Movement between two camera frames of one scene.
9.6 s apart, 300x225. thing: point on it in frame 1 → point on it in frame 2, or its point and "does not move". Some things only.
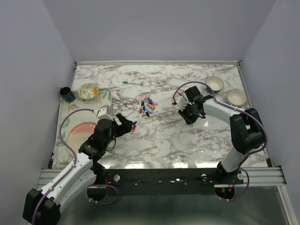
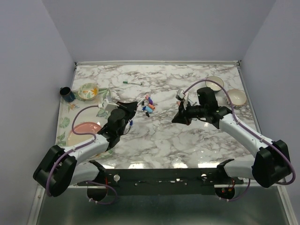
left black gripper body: x=118 y=130 → x=129 y=113
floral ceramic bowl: x=88 y=91 does not move
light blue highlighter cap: x=149 y=109 does not move
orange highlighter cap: x=151 y=106 does not move
